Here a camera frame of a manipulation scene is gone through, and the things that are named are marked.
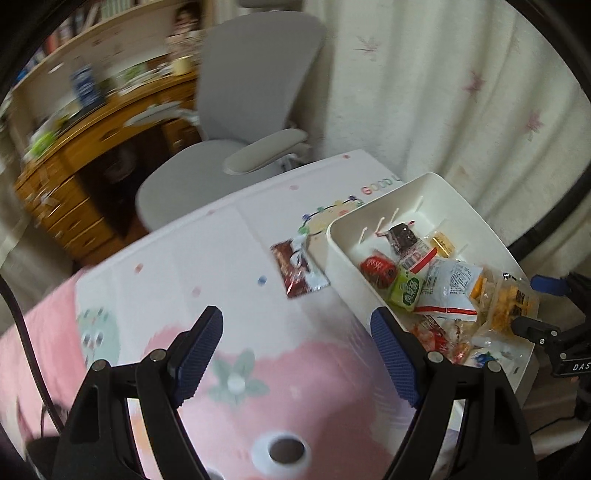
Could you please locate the bin with plastic liner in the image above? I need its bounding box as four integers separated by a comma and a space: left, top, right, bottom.
99, 156, 136, 186

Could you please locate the floral cream curtain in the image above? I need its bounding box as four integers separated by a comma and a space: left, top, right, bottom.
300, 0, 591, 457

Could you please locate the wooden bookshelf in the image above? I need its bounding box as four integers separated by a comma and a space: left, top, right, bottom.
0, 0, 213, 95

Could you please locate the white red-edged packet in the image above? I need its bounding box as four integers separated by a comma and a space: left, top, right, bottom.
413, 258, 485, 322

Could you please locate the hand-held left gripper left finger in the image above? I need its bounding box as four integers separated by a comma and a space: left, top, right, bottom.
52, 305, 225, 480

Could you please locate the red round snack packet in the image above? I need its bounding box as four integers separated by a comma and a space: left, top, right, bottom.
360, 255, 399, 289

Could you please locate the bread rolls clear packet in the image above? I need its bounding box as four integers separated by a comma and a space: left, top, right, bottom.
480, 272, 540, 334

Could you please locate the cartoon face printed blanket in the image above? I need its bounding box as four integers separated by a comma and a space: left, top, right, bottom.
74, 150, 468, 480

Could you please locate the pink quilt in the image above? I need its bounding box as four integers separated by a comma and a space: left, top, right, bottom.
0, 272, 139, 480

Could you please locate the wooden desk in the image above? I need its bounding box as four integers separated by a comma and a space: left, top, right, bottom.
14, 69, 205, 267

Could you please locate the small yellow snack packet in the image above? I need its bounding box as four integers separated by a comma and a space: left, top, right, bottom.
430, 232, 458, 258

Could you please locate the dark frame bar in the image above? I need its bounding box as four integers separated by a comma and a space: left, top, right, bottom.
505, 180, 591, 266

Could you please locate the green tissue packet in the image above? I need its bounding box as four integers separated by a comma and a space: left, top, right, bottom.
27, 130, 55, 154

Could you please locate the blue cookie packet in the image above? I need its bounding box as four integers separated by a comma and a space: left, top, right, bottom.
471, 351, 505, 370

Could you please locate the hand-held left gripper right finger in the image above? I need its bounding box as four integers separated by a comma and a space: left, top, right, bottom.
369, 307, 540, 480

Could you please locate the grey office chair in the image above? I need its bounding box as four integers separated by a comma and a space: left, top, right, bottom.
136, 11, 327, 232

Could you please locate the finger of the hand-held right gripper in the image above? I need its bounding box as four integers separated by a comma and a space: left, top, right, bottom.
512, 316, 563, 346
530, 272, 591, 297

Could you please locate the doll figurine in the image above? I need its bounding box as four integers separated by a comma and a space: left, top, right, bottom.
165, 4, 205, 57

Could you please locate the white storage box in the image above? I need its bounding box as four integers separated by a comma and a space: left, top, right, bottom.
326, 172, 539, 409

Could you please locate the dark chocolate cake packet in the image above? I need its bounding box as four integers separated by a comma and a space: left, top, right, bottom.
379, 222, 419, 256

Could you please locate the green yellow snack packet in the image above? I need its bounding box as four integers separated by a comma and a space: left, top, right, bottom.
389, 270, 426, 309

